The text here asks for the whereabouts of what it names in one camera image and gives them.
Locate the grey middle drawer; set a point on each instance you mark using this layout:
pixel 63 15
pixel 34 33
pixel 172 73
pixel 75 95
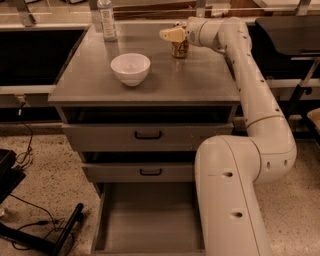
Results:
pixel 139 172

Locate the orange soda can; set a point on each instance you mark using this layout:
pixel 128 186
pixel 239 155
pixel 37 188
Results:
pixel 180 46

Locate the black stand base left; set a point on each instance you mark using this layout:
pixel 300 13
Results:
pixel 29 226

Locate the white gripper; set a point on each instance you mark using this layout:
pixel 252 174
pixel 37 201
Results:
pixel 194 32

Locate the grey drawer cabinet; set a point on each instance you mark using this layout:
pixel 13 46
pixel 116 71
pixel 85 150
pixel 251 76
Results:
pixel 135 113

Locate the white ceramic bowl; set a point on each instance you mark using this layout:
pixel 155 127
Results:
pixel 131 68

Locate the grey drawer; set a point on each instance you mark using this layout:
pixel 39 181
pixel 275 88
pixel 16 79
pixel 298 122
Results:
pixel 148 219
pixel 141 137
pixel 139 172

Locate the clear plastic water bottle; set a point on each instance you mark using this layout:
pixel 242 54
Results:
pixel 106 15

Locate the grey top drawer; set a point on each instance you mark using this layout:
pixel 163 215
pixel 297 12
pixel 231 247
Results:
pixel 141 137

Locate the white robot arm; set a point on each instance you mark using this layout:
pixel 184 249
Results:
pixel 228 167

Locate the grey bottom drawer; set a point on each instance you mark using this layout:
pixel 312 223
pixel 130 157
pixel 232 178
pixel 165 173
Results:
pixel 148 219

